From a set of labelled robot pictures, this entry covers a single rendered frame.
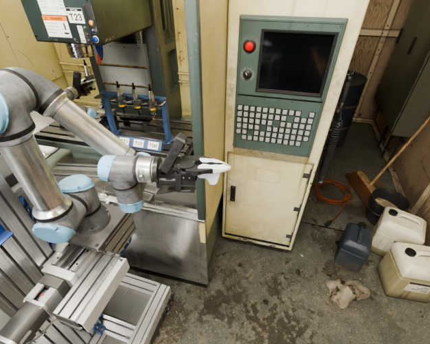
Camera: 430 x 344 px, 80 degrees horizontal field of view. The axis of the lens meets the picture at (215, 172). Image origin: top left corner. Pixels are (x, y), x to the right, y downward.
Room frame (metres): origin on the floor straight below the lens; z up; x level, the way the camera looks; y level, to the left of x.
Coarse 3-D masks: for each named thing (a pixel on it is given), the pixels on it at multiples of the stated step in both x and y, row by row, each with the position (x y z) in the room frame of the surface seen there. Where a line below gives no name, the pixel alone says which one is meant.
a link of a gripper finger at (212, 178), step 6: (198, 168) 0.54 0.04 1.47; (204, 168) 0.54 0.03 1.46; (210, 168) 0.54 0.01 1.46; (216, 168) 0.54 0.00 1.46; (222, 168) 0.54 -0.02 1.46; (228, 168) 0.55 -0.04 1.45; (204, 174) 0.54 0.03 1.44; (210, 174) 0.54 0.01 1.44; (216, 174) 0.54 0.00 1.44; (210, 180) 0.54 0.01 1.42; (216, 180) 0.54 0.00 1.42
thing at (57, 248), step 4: (20, 196) 0.69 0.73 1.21; (24, 196) 0.69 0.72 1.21; (28, 200) 0.70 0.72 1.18; (32, 204) 0.70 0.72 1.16; (32, 208) 0.70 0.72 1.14; (52, 244) 0.67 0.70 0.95; (56, 244) 0.67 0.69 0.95; (60, 244) 0.67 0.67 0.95; (64, 244) 0.67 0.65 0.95; (56, 248) 0.65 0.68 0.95; (60, 248) 0.65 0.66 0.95; (56, 252) 0.63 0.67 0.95; (60, 252) 0.63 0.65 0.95; (52, 256) 0.61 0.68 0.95; (56, 256) 0.61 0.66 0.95; (48, 260) 0.59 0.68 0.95; (52, 260) 0.59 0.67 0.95; (44, 264) 0.57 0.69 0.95
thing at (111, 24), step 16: (32, 0) 1.65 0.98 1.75; (64, 0) 1.60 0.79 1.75; (80, 0) 1.58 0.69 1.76; (96, 0) 1.61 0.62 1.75; (112, 0) 1.74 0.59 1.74; (128, 0) 1.92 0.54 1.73; (144, 0) 2.12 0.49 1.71; (32, 16) 1.66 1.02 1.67; (96, 16) 1.57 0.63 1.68; (112, 16) 1.71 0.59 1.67; (128, 16) 1.88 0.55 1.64; (144, 16) 2.09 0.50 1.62; (112, 32) 1.68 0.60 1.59; (128, 32) 1.85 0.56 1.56
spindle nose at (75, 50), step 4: (68, 44) 1.76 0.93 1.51; (72, 44) 1.76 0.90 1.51; (76, 44) 1.76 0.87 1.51; (80, 44) 1.77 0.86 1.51; (84, 44) 1.79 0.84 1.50; (88, 44) 1.81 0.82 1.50; (68, 48) 1.77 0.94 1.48; (72, 48) 1.76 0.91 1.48; (76, 48) 1.76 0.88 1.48; (80, 48) 1.77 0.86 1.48; (84, 48) 1.78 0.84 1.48; (88, 48) 1.80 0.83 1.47; (92, 48) 1.84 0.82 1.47; (68, 52) 1.78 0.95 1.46; (72, 52) 1.76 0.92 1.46; (76, 52) 1.76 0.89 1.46; (80, 52) 1.76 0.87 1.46; (84, 52) 1.78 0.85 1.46; (88, 52) 1.80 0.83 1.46; (92, 52) 1.83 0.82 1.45; (72, 56) 1.77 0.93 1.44; (76, 56) 1.76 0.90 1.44; (80, 56) 1.76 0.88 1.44; (84, 56) 1.77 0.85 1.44; (88, 56) 1.79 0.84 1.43
